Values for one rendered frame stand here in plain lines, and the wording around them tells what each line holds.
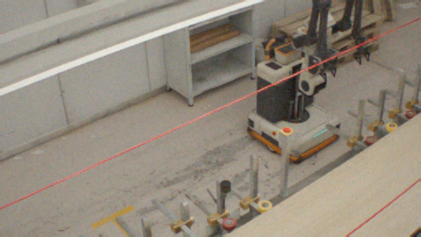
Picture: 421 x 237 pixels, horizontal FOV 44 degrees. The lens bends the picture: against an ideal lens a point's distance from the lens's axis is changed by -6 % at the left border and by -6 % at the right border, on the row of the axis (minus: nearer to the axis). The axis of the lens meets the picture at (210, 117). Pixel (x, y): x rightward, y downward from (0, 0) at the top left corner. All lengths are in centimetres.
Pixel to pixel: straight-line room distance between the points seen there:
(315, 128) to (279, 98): 43
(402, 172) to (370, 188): 29
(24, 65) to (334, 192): 220
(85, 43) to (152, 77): 419
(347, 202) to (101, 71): 311
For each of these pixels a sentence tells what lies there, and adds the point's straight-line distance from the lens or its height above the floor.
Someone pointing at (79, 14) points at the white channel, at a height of 246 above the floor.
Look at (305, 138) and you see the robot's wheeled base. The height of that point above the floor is 27.
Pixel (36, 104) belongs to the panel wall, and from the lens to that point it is 543.
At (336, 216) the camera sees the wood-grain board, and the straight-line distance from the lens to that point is 326.
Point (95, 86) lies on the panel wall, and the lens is 565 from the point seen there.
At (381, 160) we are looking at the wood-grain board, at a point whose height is 90.
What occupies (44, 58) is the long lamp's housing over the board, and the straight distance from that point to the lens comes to 178.
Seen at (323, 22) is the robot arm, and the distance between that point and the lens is 420.
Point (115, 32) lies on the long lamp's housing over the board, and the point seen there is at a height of 237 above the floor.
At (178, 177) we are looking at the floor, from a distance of 493.
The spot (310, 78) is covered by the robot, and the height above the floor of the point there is 81.
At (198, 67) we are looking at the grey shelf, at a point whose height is 14.
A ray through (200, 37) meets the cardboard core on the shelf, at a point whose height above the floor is 60.
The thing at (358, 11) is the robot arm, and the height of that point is 142.
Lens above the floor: 313
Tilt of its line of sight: 34 degrees down
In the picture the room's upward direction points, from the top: 2 degrees counter-clockwise
